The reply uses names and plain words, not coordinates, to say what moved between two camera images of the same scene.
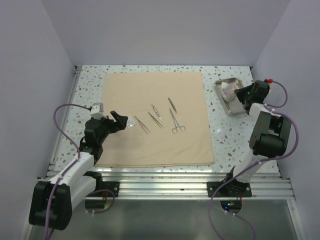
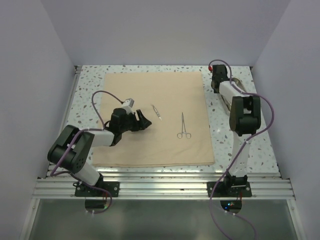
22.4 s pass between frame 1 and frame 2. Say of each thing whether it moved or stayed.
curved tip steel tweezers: stayed
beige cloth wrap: stayed
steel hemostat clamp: moved
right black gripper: moved
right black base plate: stayed
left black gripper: moved
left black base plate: stayed
